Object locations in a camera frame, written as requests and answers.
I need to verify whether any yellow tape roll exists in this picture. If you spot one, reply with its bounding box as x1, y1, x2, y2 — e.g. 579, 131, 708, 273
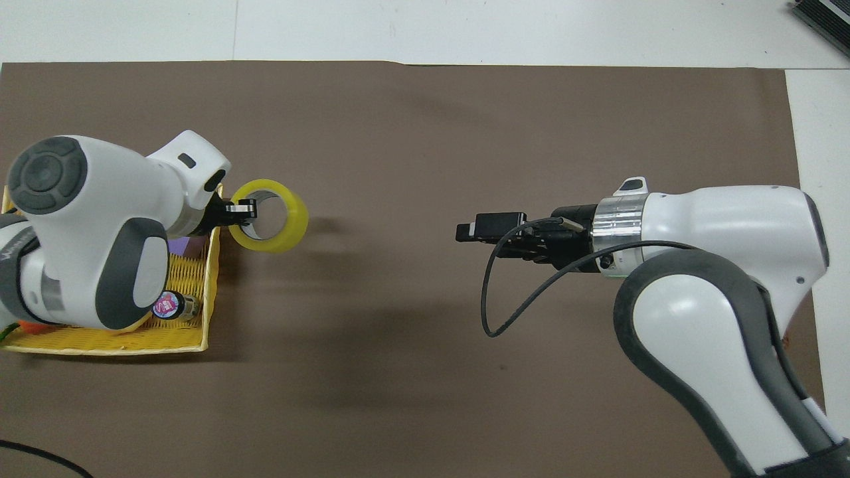
230, 178, 310, 255

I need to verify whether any black cable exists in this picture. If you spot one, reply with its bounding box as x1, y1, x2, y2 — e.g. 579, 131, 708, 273
0, 439, 94, 478
481, 218, 698, 339

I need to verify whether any purple object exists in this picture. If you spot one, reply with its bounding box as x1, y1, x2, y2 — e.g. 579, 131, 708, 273
167, 237, 208, 260

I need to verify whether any dark grey ribbed device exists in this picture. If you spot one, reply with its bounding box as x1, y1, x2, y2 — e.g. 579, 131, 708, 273
790, 0, 850, 58

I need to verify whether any small bottle with pink cap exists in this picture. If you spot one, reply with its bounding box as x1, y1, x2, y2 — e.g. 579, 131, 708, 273
151, 290, 203, 323

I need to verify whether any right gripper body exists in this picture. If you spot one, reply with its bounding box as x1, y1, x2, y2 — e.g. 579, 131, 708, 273
531, 202, 598, 270

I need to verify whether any yellow woven basket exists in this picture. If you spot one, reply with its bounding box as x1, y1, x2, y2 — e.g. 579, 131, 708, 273
0, 185, 222, 357

